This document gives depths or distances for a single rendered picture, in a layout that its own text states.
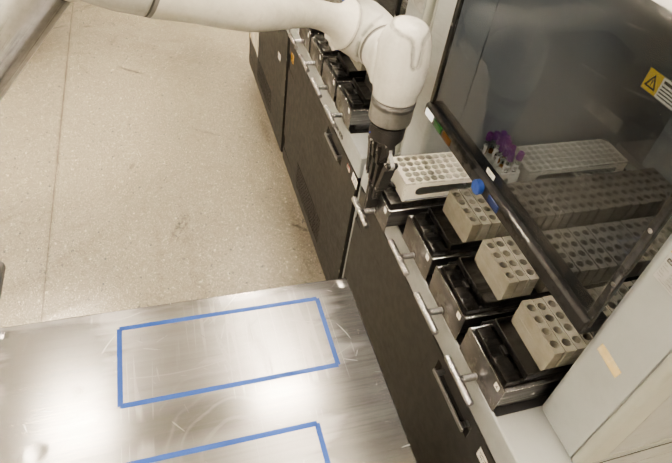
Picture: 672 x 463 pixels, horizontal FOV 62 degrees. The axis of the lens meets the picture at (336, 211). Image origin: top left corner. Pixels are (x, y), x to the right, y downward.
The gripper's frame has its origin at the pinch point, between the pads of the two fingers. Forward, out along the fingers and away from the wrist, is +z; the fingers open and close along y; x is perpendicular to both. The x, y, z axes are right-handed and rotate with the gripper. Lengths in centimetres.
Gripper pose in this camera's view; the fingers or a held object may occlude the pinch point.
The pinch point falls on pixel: (372, 194)
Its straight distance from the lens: 128.5
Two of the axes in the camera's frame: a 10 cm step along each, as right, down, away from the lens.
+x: -9.5, 1.1, -2.8
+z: -1.2, 7.3, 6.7
